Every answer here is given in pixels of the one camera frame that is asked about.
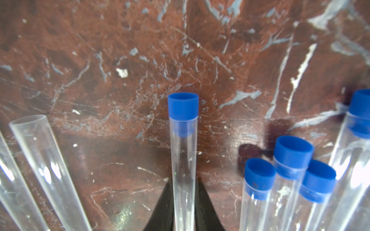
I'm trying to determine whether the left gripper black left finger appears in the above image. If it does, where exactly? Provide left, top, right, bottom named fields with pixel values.
left=144, top=179, right=174, bottom=231

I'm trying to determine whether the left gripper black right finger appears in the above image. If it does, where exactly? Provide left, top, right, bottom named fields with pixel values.
left=195, top=177, right=225, bottom=231

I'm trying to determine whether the test tube with blue stopper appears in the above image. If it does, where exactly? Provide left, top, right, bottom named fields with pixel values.
left=264, top=135, right=314, bottom=231
left=293, top=160, right=337, bottom=231
left=325, top=89, right=370, bottom=231
left=239, top=158, right=276, bottom=231
left=9, top=115, right=92, bottom=231

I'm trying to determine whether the clear test tube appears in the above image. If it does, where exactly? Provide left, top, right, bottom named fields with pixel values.
left=1, top=135, right=50, bottom=231
left=168, top=92, right=199, bottom=231

